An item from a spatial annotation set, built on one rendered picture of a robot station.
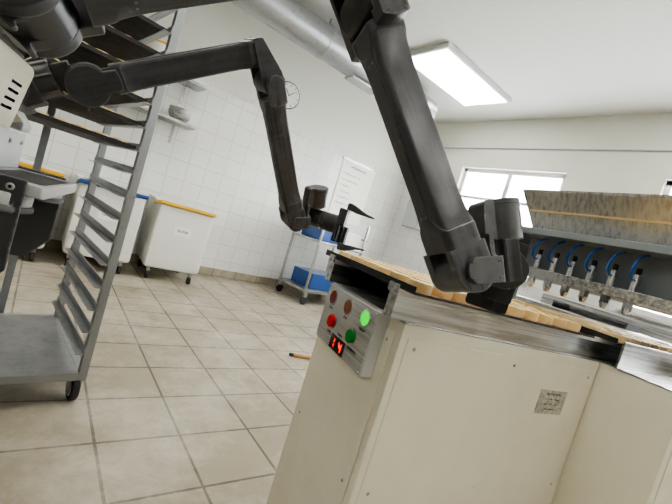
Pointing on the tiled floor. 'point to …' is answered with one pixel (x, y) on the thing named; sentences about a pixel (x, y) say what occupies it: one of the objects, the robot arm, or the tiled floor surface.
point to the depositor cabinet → (621, 442)
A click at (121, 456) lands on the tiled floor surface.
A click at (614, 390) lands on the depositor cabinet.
